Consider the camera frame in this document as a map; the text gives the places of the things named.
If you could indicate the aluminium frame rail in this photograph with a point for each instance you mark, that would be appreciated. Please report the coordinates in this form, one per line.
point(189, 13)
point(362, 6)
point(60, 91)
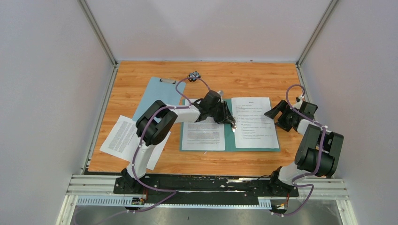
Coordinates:
point(97, 190)

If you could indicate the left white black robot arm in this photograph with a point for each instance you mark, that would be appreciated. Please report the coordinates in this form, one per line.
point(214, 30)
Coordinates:
point(154, 125)

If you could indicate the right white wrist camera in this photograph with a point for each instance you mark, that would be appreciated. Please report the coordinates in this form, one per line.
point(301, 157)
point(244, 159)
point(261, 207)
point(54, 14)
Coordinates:
point(299, 102)

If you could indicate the printed text paper sheet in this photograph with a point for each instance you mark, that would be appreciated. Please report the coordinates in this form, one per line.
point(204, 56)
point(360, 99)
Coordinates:
point(205, 135)

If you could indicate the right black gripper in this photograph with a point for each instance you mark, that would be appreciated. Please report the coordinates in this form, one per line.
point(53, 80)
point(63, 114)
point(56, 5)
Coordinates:
point(284, 108)

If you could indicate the green file folder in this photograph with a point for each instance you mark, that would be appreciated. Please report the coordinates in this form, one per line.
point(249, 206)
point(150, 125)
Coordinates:
point(229, 133)

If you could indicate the light blue clipboard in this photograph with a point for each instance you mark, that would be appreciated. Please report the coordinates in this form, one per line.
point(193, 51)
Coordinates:
point(158, 89)

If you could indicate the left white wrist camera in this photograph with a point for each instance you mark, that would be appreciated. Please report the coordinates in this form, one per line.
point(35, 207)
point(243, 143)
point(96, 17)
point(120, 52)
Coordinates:
point(221, 93)

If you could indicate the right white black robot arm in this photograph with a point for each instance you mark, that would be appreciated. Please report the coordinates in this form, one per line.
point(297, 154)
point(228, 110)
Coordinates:
point(318, 153)

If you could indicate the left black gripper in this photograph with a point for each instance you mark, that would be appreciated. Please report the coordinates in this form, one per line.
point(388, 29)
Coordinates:
point(227, 116)

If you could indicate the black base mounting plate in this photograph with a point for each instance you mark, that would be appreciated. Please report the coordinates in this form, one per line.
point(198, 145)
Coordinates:
point(206, 190)

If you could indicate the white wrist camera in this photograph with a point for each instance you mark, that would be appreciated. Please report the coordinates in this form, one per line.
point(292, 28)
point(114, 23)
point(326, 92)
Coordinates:
point(221, 93)
point(299, 102)

